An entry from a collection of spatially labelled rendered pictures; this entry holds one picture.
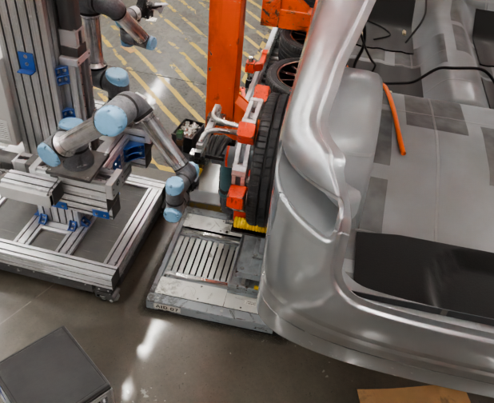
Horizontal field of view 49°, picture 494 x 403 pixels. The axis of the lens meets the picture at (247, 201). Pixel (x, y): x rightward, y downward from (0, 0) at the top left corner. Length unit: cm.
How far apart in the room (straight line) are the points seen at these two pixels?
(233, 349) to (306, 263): 139
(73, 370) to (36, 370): 15
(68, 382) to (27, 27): 152
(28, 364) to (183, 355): 78
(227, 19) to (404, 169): 114
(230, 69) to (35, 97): 99
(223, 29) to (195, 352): 166
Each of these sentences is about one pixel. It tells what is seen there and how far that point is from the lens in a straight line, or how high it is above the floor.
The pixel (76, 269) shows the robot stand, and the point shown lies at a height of 23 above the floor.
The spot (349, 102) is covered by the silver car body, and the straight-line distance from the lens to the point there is 229.
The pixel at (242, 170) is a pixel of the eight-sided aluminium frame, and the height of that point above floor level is 97.
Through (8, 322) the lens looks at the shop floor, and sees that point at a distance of 317.
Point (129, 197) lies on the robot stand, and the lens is 342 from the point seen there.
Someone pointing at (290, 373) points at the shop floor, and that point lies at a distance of 289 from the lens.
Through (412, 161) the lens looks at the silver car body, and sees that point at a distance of 257.
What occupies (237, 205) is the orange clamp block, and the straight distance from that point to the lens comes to 242.
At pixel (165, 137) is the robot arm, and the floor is 113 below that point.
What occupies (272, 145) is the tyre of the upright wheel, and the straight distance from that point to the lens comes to 236.
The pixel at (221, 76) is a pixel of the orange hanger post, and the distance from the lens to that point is 299.
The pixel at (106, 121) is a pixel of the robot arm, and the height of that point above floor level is 126.
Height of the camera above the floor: 244
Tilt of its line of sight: 41 degrees down
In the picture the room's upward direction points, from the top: 6 degrees clockwise
